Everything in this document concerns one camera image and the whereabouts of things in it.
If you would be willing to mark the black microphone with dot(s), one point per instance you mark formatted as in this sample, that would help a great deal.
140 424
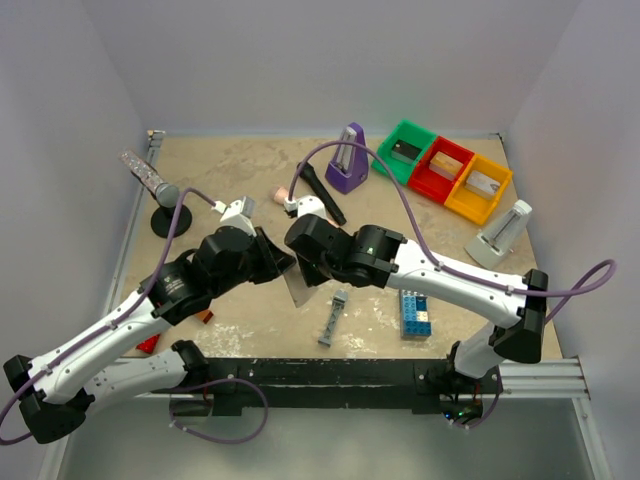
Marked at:
309 176

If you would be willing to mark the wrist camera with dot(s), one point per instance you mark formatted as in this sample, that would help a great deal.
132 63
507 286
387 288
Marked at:
237 214
306 205

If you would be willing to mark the beige card holder wallet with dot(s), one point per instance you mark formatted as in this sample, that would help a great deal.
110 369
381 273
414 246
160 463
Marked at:
299 291

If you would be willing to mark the white card in yellow bin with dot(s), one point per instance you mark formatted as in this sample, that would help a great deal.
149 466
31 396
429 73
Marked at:
482 185

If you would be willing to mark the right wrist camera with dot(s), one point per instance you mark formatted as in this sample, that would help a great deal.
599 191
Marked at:
306 205

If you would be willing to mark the purple metronome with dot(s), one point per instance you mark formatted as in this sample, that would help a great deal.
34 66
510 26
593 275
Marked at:
349 167

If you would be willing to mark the red glitter microphone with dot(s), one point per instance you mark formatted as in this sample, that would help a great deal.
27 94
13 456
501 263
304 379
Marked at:
149 345

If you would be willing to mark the brown blue toy brick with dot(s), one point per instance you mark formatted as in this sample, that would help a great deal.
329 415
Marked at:
204 316

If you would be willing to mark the glitter microphone on stand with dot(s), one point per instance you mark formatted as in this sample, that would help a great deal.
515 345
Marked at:
165 193

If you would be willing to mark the black card in green bin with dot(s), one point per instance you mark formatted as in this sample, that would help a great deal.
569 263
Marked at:
405 152

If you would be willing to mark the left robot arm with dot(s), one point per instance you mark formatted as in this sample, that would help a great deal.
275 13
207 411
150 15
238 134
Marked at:
55 391

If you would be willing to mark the aluminium frame rail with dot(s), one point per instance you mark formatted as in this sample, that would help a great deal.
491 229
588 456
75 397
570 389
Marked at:
121 266

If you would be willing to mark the pink microphone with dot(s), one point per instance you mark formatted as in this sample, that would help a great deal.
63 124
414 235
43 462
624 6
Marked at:
279 194

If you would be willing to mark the yellow storage bin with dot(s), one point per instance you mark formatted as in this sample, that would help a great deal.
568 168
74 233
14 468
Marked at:
471 206

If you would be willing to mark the green storage bin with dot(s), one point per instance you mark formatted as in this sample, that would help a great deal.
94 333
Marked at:
412 133

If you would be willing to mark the blue toy brick block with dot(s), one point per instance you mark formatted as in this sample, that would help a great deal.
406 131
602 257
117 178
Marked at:
414 315

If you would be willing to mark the red storage bin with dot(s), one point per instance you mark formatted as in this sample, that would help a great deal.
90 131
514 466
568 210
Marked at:
427 183

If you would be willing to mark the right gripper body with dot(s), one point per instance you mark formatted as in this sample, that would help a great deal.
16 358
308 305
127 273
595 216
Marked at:
304 257

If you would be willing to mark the grey truss beam piece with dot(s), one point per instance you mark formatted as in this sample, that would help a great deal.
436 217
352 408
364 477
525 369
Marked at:
338 303

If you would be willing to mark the tan card in red bin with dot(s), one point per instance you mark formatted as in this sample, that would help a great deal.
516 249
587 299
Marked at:
445 166

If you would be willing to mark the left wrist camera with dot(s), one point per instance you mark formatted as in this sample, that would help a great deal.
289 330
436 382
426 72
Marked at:
237 214

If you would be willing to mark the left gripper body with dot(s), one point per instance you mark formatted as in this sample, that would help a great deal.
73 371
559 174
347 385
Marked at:
267 251

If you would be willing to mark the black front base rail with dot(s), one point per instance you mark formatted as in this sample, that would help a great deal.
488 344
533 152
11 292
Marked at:
422 386

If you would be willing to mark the black round microphone stand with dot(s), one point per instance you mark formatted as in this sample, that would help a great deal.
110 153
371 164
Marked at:
162 217

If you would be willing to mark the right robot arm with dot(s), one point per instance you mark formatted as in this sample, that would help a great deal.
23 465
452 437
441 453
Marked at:
513 306

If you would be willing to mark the white metronome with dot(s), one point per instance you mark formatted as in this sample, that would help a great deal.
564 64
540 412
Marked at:
492 244

